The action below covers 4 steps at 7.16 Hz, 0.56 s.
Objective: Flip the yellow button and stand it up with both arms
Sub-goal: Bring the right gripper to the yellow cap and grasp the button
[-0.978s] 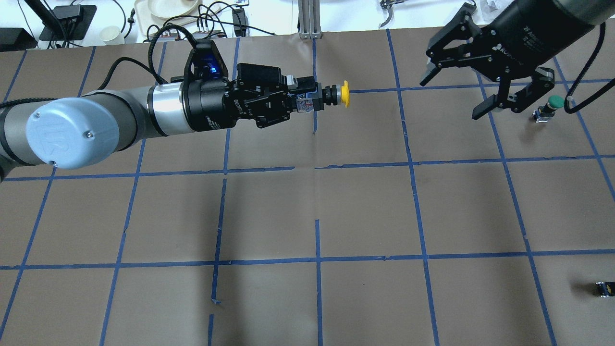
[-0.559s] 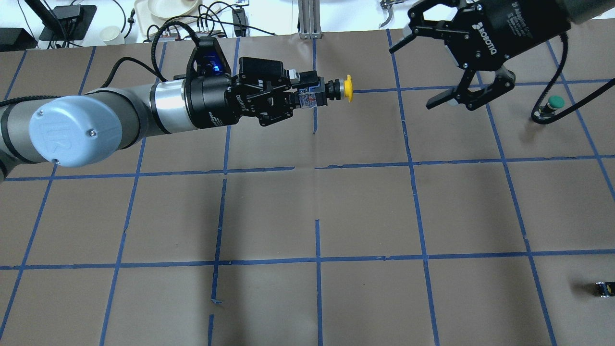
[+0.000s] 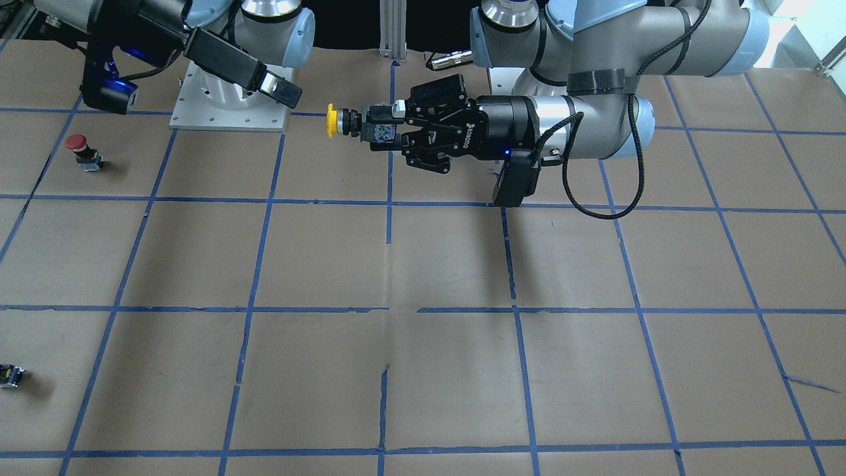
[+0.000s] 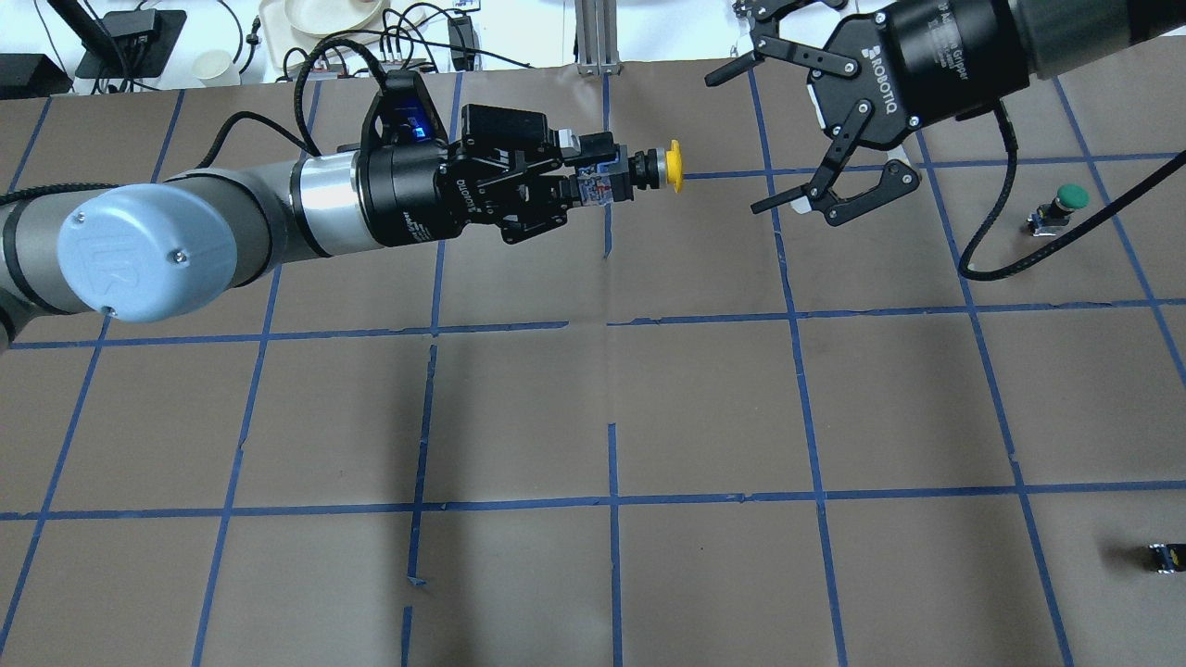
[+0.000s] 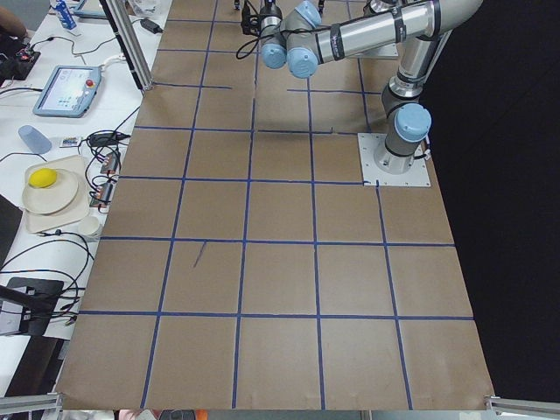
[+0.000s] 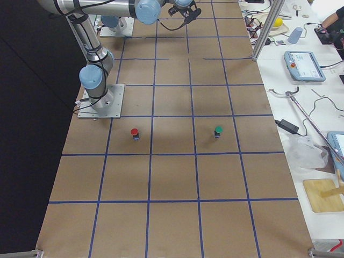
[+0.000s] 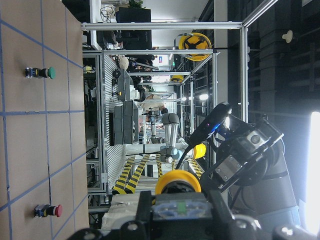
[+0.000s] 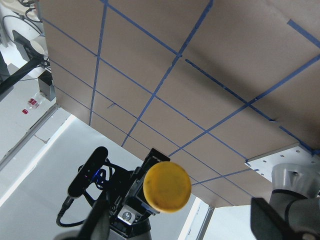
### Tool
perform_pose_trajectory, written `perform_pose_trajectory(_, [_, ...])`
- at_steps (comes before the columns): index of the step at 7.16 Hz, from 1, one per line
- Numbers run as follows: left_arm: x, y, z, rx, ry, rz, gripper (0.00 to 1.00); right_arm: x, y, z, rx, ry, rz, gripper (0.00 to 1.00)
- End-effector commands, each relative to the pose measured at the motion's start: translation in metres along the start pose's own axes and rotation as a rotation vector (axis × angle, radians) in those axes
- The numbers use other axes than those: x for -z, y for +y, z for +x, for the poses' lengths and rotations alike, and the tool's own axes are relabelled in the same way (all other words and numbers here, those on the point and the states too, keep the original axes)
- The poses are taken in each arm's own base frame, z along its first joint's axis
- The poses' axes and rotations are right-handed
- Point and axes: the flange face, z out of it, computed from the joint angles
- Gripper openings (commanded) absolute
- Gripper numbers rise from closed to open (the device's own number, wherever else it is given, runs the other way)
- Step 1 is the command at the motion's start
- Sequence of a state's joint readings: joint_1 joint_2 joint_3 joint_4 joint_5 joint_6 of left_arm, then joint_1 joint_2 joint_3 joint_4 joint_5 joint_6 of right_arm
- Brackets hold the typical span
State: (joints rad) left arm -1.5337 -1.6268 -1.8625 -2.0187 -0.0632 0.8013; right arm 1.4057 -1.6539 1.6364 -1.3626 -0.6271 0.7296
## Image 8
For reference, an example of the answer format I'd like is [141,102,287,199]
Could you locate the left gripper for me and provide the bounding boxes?
[107,148,170,233]

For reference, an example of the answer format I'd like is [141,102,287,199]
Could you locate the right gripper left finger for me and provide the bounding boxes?
[79,200,110,240]

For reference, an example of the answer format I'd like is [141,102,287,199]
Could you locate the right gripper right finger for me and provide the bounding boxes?
[250,197,303,240]

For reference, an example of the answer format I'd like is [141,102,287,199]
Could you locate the yellow push button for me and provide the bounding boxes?
[143,161,192,213]

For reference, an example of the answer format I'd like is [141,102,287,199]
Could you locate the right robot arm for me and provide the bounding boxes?
[78,147,320,240]

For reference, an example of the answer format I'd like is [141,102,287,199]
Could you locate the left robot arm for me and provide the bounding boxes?
[56,146,170,240]

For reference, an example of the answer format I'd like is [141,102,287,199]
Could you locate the plastic bottle red label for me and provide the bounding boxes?
[22,92,46,115]

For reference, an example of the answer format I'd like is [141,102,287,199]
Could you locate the white paper cup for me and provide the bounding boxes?
[30,34,49,56]

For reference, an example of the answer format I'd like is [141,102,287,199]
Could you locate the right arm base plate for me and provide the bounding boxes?
[245,143,320,182]

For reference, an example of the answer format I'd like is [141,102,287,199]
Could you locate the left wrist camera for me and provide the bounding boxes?
[67,146,108,199]

